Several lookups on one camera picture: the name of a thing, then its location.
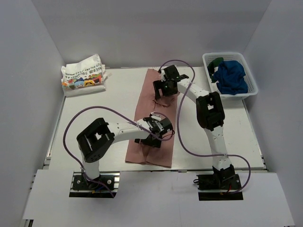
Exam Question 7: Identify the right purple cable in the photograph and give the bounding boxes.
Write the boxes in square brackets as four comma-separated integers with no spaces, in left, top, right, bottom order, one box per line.
[158,59,251,195]

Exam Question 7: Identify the folded white printed t shirt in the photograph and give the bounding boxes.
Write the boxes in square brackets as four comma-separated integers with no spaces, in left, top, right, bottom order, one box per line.
[61,54,108,97]

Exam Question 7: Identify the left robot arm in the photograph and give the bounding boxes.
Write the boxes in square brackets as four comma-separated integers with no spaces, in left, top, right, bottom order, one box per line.
[77,114,173,189]

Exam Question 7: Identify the pink printed t shirt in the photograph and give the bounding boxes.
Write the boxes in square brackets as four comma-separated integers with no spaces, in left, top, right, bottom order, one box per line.
[124,68,178,168]

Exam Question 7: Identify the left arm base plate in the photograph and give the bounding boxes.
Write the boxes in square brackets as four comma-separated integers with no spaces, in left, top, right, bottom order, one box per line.
[69,172,120,199]

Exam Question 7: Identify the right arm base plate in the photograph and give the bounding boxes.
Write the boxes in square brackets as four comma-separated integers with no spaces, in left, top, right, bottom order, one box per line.
[193,175,243,201]

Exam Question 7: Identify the white and green t shirt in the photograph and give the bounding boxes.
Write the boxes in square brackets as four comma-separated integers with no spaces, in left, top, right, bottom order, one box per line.
[207,57,224,83]

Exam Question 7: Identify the blue t shirt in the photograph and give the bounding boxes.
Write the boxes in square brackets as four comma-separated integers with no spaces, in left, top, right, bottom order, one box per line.
[214,61,248,95]

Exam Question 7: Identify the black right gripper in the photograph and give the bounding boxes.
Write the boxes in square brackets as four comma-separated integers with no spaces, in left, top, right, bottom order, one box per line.
[154,79,178,99]

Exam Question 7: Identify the white plastic basket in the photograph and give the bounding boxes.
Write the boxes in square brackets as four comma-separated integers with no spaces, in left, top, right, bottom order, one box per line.
[202,52,258,100]

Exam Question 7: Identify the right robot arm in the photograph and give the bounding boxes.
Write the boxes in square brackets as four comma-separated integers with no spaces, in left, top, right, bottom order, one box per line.
[153,65,235,189]

